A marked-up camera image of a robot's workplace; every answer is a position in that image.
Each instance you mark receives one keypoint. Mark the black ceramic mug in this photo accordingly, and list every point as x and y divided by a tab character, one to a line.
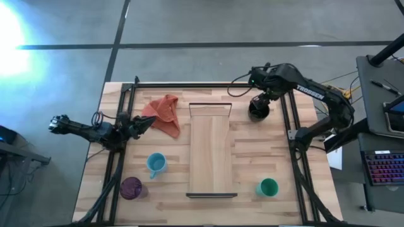
259	115

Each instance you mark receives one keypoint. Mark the purple translucent cup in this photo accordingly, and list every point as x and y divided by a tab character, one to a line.
131	188

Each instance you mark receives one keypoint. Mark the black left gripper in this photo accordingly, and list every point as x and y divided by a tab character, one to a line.
131	126

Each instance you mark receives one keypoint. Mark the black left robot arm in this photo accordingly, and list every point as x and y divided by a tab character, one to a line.
80	127

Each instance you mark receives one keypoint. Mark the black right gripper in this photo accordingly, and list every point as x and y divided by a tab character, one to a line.
263	96

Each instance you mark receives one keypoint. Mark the grey side desk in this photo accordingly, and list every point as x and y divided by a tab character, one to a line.
375	101

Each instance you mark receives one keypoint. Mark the black aluminium table frame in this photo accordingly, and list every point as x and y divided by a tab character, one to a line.
205	85

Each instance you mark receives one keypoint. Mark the orange cloth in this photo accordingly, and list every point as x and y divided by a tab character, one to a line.
164	115

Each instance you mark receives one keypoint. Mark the backlit keyboard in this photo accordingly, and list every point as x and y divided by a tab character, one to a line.
385	168

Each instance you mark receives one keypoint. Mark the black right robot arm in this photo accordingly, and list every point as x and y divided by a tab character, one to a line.
311	90

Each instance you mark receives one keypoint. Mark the light blue mug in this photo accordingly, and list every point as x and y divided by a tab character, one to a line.
156	164

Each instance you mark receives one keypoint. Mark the tablet with blue screen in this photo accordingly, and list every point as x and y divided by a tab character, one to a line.
396	115

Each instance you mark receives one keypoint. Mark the white paper sheet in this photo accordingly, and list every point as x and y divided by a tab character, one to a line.
335	159

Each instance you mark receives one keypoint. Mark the black pole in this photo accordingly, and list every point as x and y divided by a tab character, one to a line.
386	52

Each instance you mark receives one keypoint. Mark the green plastic cup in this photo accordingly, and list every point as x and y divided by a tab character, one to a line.
268	188

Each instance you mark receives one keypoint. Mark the black pen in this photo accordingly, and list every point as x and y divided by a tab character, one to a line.
383	86

